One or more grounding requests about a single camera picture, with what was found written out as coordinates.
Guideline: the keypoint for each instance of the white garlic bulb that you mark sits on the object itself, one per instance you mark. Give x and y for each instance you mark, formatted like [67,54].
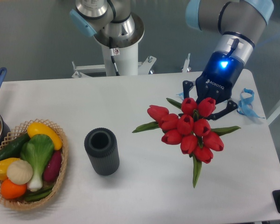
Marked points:
[19,172]

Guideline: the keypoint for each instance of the dark grey ribbed vase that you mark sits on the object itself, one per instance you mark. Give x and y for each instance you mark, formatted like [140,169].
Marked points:
[102,149]

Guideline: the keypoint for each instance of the blue ribbon strip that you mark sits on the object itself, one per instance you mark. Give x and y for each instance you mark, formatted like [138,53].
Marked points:
[181,95]

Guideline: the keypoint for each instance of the dark green cucumber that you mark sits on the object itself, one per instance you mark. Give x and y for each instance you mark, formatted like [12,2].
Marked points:
[13,148]

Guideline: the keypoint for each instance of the green bok choy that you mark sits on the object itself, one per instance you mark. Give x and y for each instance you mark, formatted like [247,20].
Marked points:
[37,152]

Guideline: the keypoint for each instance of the orange fruit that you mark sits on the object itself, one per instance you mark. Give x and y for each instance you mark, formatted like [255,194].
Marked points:
[10,190]

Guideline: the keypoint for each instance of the purple sweet potato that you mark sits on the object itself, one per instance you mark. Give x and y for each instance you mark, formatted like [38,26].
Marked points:
[52,169]

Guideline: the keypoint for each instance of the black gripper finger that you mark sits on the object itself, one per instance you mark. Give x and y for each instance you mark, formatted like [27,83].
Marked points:
[231,106]
[187,89]

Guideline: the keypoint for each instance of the woven wicker basket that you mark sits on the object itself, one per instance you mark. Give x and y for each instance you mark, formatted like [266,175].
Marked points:
[19,203]

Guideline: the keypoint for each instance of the red tulip bouquet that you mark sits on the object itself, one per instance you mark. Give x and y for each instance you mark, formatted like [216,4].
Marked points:
[190,130]

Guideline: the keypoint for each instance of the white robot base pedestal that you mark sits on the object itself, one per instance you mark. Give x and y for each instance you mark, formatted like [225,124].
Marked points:
[119,43]

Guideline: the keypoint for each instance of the blue ribbon right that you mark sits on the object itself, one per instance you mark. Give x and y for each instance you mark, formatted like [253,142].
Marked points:
[245,107]

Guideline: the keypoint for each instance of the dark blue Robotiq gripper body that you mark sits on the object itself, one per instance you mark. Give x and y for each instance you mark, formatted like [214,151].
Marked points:
[218,78]

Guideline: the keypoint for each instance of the green bean pods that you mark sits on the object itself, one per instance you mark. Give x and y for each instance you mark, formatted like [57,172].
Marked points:
[38,195]

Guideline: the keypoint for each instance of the white metal mounting frame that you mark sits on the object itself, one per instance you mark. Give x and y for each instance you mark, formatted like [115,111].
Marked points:
[143,68]

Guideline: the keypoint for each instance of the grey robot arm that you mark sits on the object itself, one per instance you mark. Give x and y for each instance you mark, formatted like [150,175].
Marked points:
[241,24]

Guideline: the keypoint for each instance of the yellow bell pepper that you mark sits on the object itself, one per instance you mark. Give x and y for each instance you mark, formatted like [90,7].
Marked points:
[4,164]

